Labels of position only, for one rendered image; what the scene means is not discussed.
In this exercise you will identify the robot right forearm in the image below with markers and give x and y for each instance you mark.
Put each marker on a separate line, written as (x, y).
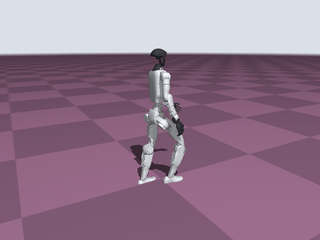
(171, 108)

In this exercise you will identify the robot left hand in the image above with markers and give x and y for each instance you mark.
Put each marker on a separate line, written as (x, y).
(175, 106)

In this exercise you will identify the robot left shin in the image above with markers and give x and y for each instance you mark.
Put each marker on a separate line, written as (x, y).
(146, 160)

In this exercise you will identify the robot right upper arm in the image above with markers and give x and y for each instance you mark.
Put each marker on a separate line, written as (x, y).
(165, 78)

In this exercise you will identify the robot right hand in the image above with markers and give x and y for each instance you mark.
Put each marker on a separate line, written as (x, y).
(179, 126)

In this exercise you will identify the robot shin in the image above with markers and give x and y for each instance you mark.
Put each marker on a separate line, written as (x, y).
(146, 160)
(176, 159)

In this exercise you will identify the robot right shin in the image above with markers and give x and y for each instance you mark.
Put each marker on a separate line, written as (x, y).
(176, 159)

